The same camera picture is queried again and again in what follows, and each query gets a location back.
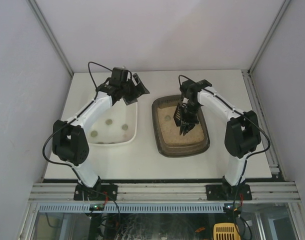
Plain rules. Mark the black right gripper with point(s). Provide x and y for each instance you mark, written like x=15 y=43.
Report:
x=188 y=119

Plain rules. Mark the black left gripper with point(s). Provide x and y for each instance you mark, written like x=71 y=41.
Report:
x=131 y=89

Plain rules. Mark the white plastic waste tray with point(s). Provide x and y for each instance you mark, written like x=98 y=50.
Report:
x=120 y=114

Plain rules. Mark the black slotted litter scoop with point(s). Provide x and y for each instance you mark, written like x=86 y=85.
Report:
x=179 y=114

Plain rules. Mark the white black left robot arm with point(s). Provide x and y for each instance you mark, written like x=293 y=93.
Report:
x=69 y=137

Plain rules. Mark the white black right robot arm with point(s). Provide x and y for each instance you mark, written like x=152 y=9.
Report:
x=242 y=133

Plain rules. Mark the yellow slotted litter scoop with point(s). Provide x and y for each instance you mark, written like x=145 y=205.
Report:
x=226 y=231

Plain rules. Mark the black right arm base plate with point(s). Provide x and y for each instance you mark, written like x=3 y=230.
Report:
x=215 y=192

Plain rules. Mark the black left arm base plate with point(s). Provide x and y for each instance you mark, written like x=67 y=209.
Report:
x=106 y=191

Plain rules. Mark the aluminium front frame rail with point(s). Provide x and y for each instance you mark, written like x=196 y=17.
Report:
x=262 y=192

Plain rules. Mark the grey slotted cable duct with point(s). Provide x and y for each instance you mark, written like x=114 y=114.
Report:
x=135 y=208

